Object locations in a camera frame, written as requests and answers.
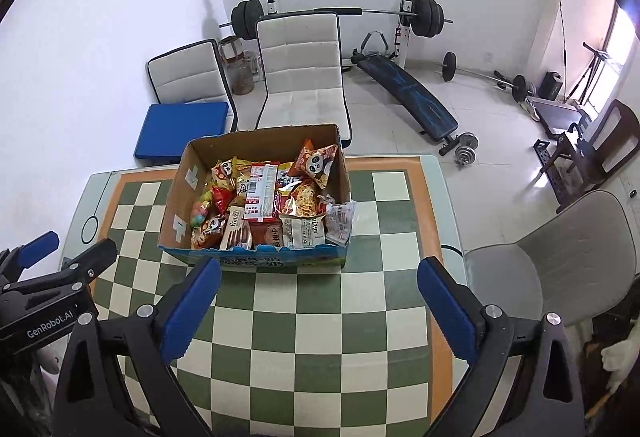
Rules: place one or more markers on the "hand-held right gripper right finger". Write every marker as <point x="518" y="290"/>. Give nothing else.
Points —
<point x="445" y="312"/>

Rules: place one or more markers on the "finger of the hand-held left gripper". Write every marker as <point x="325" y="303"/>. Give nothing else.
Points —
<point x="37" y="247"/>
<point x="92" y="262"/>

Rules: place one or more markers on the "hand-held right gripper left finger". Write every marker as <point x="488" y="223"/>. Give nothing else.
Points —
<point x="192" y="312"/>

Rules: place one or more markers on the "colourful candy bag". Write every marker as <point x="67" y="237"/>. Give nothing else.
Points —
<point x="200" y="215"/>

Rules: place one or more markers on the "cardboard box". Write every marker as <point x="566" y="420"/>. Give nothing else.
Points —
<point x="182" y="197"/>

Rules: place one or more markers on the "pile of snack packets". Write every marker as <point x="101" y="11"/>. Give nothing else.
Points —
<point x="270" y="202"/>

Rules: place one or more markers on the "grey shell chair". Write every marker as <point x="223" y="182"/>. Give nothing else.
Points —
<point x="550" y="257"/>

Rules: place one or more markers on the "blue seat cushion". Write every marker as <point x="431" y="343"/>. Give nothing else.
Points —
<point x="180" y="129"/>

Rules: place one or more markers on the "small chrome dumbbell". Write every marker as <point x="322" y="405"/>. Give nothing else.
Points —
<point x="465" y="149"/>

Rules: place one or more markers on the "white plush object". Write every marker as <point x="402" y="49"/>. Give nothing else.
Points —
<point x="620" y="359"/>

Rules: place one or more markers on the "black perforated metal bar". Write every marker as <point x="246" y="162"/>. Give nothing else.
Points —
<point x="546" y="157"/>

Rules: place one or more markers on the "white padded chair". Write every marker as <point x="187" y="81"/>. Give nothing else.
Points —
<point x="300" y="67"/>
<point x="185" y="74"/>

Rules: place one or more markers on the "blue black sit-up bench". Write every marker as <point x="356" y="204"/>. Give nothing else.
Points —
<point x="410" y="94"/>

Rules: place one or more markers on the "black flat bench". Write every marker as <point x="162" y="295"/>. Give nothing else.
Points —
<point x="557" y="117"/>

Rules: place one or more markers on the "brown glass jar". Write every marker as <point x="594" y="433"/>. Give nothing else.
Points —
<point x="241" y="72"/>

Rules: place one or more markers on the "dark wooden chair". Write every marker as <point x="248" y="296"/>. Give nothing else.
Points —
<point x="617" y="137"/>

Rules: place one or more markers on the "curl bar with plates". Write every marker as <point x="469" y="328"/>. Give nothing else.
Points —
<point x="449" y="66"/>

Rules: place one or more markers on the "small black speaker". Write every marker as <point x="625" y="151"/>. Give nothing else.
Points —
<point x="552" y="85"/>

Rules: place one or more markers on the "white barbell rack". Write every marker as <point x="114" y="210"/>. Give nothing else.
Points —
<point x="403" y="42"/>

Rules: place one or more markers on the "black folding stand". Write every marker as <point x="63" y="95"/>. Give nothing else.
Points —
<point x="595" y="62"/>

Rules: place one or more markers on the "barbell with black plates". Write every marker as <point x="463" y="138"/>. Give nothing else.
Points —
<point x="425" y="17"/>

